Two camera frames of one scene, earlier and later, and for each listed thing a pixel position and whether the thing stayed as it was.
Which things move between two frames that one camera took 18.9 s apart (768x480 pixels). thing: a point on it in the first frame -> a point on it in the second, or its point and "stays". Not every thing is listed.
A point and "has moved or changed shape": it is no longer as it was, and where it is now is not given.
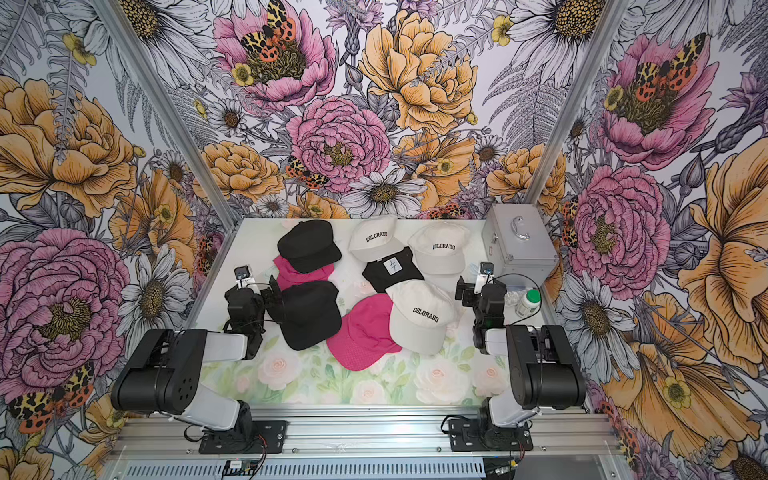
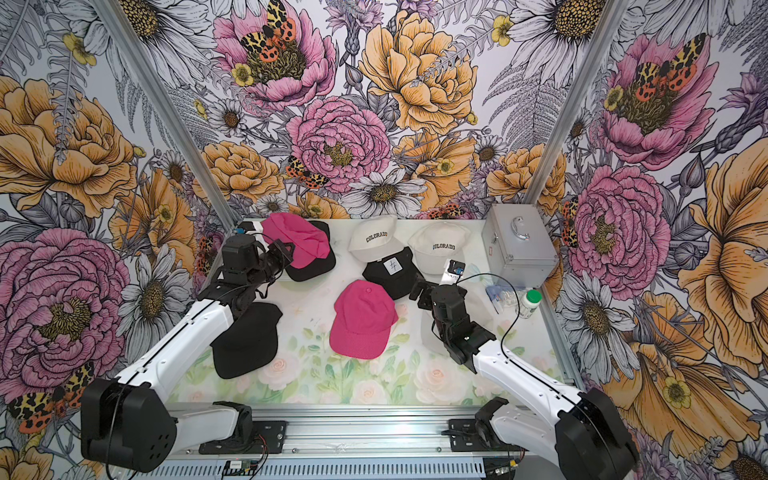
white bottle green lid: (529, 304) stays
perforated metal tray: (310, 469) stays
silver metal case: (516, 239) stays
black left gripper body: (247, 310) -> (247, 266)
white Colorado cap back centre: (373, 239) stays
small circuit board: (240, 467) stays
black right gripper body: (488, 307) -> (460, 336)
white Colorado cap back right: (440, 248) stays
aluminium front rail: (375, 432) stays
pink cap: (365, 337) has moved or changed shape
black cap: (308, 313) has moved or changed shape
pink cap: (287, 275) -> (310, 243)
